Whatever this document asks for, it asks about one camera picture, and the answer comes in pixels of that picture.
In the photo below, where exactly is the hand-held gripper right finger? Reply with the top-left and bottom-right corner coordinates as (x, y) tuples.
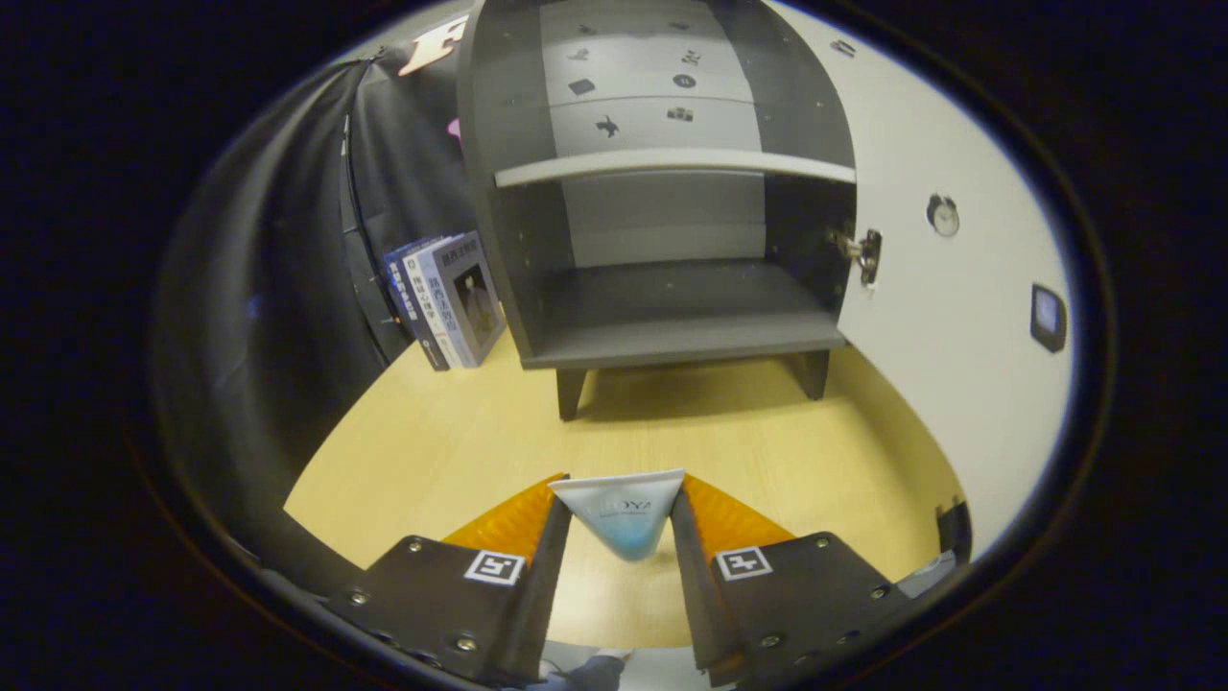
(669, 473), (912, 687)

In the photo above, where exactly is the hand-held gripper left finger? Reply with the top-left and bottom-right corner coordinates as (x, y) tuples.
(321, 472), (574, 687)

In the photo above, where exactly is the white and blue tube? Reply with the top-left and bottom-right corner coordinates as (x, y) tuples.
(549, 468), (686, 562)

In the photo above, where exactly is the black table clamp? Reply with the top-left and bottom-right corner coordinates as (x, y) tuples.
(937, 499), (973, 562)

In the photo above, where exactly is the dark grey cabinet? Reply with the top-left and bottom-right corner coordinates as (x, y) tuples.
(458, 0), (858, 421)

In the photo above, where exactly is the grey cover book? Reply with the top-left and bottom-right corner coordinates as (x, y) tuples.
(430, 230), (508, 369)

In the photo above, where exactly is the white spine book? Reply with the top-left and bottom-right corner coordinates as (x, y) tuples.
(403, 240), (466, 369)

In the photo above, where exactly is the dark blue book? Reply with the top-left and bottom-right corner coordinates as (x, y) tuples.
(384, 245), (450, 372)

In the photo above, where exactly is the metal door hinge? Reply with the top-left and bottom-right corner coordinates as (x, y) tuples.
(830, 227), (884, 289)

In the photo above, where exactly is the black backdrop cloth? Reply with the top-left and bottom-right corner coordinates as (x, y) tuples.
(153, 10), (481, 577)

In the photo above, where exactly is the pale cabinet shelf board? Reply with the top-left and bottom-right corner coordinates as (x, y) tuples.
(494, 147), (858, 189)

